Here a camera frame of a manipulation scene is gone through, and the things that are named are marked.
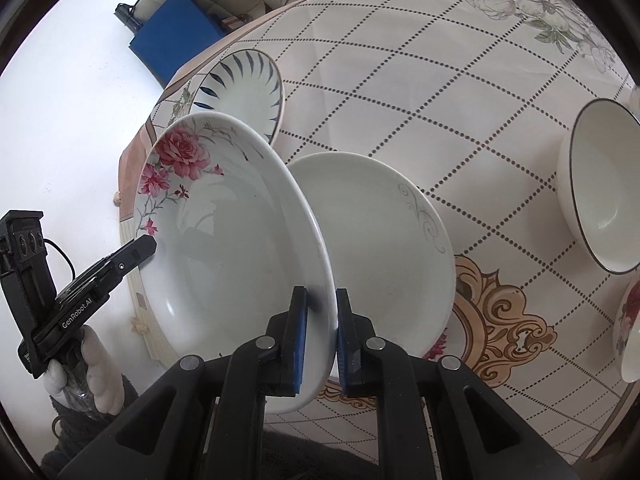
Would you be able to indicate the person's left hand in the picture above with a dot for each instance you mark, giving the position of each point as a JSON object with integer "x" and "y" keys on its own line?
{"x": 100, "y": 375}

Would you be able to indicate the white plate with grey swirl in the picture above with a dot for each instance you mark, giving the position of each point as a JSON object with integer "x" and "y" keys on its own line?
{"x": 380, "y": 260}

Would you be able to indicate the black plastic object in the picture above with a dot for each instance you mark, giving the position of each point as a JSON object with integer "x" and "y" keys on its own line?
{"x": 126, "y": 16}

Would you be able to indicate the pink rose print plate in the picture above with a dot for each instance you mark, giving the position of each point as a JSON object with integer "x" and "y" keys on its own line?
{"x": 225, "y": 245}

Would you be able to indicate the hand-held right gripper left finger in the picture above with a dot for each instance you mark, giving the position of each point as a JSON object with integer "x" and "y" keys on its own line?
{"x": 300, "y": 332}

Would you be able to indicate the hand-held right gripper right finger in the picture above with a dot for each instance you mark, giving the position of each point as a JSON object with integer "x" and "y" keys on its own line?
{"x": 342, "y": 332}

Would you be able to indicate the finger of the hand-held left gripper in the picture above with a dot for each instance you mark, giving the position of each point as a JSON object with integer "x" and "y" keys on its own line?
{"x": 135, "y": 252}

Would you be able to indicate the blue cabinet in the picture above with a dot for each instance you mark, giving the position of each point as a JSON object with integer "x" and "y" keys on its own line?
{"x": 170, "y": 35}

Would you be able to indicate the person's left forearm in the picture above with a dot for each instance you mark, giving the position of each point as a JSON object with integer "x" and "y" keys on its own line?
{"x": 95, "y": 440}

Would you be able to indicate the floral checked tablecloth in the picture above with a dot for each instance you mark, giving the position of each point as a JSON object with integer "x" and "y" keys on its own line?
{"x": 400, "y": 85}

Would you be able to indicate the rose print bowl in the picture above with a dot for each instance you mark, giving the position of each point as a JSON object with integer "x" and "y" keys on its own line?
{"x": 631, "y": 330}

